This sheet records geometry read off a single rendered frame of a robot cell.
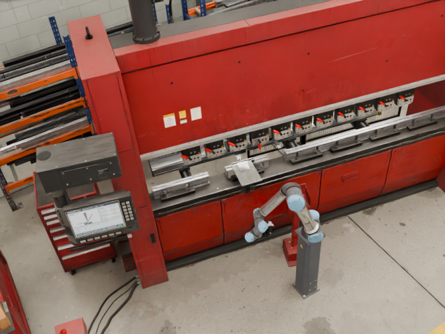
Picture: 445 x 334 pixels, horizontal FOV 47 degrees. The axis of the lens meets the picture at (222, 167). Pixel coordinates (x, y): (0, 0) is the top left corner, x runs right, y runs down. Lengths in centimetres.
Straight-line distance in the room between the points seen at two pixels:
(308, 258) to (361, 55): 169
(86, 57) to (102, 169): 78
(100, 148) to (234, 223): 185
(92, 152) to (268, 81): 150
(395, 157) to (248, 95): 178
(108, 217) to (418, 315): 277
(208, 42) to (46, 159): 134
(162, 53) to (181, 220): 159
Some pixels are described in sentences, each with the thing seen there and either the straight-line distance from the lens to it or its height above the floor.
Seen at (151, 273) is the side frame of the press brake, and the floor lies 19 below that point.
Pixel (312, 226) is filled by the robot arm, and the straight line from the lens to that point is 394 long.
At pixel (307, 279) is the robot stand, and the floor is 27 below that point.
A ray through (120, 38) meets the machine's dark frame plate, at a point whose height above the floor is 230.
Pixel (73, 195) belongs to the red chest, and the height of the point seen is 98.
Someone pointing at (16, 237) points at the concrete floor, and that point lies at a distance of 582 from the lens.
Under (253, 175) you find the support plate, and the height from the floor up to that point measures 100.
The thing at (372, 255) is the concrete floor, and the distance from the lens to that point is 518.
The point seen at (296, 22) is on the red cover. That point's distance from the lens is 390.
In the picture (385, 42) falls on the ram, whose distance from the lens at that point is 444.
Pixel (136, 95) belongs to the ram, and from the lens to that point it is 377.
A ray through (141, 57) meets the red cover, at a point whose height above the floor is 224.
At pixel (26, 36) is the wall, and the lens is 793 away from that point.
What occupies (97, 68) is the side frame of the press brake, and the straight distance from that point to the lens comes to 347.
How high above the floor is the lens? 404
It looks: 43 degrees down
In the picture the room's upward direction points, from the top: 5 degrees counter-clockwise
